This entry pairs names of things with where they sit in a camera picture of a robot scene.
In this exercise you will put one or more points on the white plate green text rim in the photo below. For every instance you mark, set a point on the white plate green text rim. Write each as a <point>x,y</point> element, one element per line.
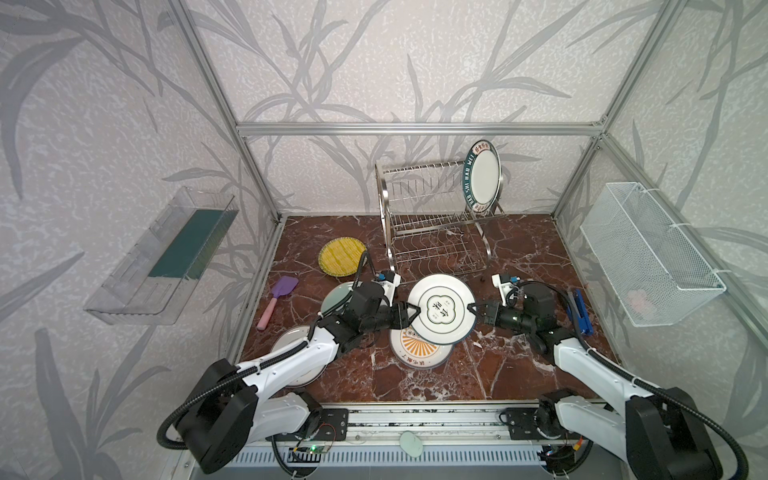
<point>481,177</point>

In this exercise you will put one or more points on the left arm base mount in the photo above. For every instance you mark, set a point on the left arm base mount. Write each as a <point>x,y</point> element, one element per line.
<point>325,425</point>

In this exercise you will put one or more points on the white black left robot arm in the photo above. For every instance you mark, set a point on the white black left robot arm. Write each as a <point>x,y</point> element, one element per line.
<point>234,405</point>

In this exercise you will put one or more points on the pale green oval puck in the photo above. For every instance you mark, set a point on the pale green oval puck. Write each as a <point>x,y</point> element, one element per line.
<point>411,444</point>

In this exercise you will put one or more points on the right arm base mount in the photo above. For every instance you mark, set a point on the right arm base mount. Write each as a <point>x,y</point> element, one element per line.
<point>523,424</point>

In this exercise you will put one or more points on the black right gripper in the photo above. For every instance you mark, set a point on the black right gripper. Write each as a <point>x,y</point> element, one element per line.
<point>489,312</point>

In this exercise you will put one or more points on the white plate black quatrefoil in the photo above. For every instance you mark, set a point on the white plate black quatrefoil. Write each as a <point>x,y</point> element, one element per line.
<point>444,317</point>

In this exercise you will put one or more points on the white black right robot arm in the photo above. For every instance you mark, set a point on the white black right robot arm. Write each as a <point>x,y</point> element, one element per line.
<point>658,433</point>

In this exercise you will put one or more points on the stainless steel dish rack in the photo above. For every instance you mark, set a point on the stainless steel dish rack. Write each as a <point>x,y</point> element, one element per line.
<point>428,227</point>

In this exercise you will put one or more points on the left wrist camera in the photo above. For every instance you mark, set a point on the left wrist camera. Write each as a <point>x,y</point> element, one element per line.
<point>390,281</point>

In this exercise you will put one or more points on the clear plastic wall shelf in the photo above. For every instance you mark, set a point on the clear plastic wall shelf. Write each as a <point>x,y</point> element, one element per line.
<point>155,280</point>

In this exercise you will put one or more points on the purple pink spatula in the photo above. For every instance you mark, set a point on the purple pink spatula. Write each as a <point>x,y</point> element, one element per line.
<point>284,286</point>

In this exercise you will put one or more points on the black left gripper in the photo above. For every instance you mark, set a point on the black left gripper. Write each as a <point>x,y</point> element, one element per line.
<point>395,313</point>

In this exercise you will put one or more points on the light green flower plate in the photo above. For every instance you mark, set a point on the light green flower plate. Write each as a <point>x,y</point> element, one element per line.
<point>335,296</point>

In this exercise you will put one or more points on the blue clip tool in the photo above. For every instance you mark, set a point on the blue clip tool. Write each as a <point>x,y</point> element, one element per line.
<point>582,315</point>

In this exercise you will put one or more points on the orange sunburst plate centre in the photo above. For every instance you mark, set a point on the orange sunburst plate centre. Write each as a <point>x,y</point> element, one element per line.
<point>419,354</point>

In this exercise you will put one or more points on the yellow ribbed plate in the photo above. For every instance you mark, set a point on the yellow ribbed plate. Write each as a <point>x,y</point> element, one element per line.
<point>340,257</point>

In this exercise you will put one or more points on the white wire mesh basket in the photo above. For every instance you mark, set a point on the white wire mesh basket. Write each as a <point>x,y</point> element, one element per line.
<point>658,275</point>

